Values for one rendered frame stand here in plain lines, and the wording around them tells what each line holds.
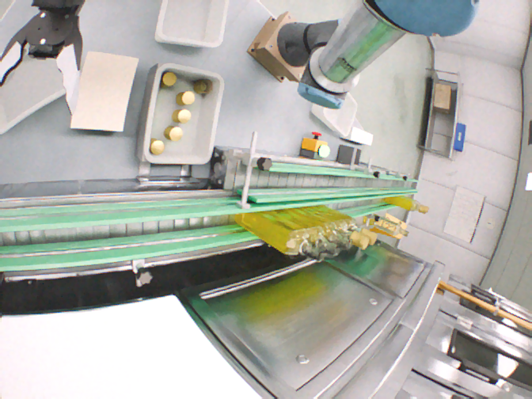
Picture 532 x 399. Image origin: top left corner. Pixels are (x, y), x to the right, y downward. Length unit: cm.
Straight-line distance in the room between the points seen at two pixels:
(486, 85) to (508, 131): 122
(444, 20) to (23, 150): 74
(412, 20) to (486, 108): 638
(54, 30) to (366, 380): 68
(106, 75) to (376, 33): 48
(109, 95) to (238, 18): 44
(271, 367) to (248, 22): 85
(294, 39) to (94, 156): 59
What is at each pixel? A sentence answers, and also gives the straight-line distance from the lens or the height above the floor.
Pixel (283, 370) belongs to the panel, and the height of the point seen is 125.
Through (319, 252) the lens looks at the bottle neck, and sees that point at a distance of 49.
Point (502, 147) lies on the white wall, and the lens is 648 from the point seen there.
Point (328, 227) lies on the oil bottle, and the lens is 60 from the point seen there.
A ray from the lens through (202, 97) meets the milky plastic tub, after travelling 66.
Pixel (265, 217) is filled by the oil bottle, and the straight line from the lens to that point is 56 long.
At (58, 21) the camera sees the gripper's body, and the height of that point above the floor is 103.
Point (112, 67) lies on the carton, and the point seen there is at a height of 83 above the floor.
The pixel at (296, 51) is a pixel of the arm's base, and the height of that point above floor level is 89.
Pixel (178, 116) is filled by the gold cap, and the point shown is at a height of 81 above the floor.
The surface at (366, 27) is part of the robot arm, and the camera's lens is 36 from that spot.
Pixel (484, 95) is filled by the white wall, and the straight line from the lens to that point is 674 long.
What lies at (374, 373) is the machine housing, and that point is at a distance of 48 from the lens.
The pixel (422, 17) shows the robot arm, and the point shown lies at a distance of 28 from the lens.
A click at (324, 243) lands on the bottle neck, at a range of 55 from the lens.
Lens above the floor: 136
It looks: 44 degrees down
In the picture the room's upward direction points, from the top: 115 degrees clockwise
